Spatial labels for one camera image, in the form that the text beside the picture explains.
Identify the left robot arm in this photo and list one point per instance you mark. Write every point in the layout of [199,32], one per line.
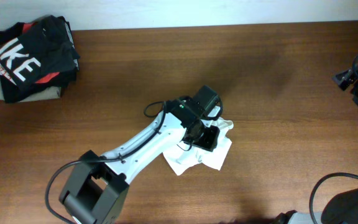
[98,185]

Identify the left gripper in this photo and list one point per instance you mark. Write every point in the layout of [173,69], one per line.
[210,140]

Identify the white polo shirt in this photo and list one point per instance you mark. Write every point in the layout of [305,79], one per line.
[180,158]

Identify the black folded shirt white letters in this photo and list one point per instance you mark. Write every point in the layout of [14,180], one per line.
[35,57]

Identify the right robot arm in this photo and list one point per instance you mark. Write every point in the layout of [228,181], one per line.
[343,207]

